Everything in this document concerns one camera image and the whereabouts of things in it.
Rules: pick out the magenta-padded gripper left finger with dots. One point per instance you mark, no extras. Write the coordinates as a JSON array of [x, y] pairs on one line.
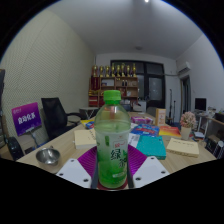
[[75, 171]]

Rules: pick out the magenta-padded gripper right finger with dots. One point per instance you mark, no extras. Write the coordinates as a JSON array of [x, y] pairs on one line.
[[149, 171]]

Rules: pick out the green tea plastic bottle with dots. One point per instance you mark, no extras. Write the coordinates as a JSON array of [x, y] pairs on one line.
[[112, 146]]

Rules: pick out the teal book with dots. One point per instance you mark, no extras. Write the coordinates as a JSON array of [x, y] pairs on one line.
[[151, 146]]

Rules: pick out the small stainless steel cup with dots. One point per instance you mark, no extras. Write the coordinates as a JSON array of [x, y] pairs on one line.
[[48, 156]]

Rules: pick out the pale yellow book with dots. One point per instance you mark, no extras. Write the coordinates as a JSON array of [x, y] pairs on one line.
[[84, 138], [182, 147]]

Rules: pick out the blue patterned book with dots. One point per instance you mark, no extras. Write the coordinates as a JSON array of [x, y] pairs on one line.
[[146, 130]]

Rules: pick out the orange flat book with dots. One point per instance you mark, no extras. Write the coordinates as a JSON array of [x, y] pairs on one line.
[[170, 131]]

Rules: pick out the pink packet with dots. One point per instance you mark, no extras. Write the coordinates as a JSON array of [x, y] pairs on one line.
[[141, 120]]

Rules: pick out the upright orange box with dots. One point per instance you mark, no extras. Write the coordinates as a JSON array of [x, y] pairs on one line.
[[160, 116]]

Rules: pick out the black office chair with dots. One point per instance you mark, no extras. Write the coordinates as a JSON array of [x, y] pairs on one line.
[[55, 115]]

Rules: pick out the pink flowers in white pot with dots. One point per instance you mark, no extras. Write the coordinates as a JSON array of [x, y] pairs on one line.
[[187, 121]]

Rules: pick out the small round side table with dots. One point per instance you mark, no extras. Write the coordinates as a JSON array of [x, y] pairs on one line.
[[88, 110]]

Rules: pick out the black mesh chair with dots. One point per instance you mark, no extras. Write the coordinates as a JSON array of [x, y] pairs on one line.
[[15, 148]]

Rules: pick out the purple sign on stand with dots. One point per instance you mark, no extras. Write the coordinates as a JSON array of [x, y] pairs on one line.
[[26, 118]]

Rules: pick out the cluttered white-legged side desk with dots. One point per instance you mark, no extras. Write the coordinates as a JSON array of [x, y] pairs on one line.
[[213, 120]]

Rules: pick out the black computer monitor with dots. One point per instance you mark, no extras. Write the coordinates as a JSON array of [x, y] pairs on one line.
[[200, 104]]

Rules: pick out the dark glass door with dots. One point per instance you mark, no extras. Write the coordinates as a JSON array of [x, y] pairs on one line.
[[155, 86]]

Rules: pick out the wooden shelf unit with trophies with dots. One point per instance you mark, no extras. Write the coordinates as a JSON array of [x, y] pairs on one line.
[[113, 86]]

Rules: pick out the long ceiling light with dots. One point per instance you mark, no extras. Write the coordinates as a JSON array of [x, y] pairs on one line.
[[146, 1]]

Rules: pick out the white wall air conditioner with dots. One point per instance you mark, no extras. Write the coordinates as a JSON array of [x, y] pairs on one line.
[[184, 67]]

